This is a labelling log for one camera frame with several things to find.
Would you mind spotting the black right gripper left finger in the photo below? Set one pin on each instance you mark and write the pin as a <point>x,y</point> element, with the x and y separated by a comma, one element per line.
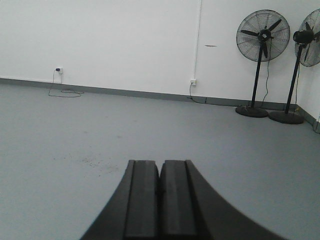
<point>132,212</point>

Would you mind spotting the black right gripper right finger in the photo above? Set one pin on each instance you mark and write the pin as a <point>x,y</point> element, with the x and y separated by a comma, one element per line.
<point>191,209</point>

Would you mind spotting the white wall socket with plug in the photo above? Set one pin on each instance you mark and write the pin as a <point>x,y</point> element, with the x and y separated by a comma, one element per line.
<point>59,70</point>

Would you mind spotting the black pedestal fan left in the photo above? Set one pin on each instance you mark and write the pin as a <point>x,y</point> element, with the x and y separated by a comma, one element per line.
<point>261,37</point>

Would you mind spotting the black pedestal fan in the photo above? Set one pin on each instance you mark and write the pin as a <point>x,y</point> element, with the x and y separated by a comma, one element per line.
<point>307,51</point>
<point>261,37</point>

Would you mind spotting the black pedestal fan right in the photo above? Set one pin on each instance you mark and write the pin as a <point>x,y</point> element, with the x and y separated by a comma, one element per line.
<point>307,51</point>

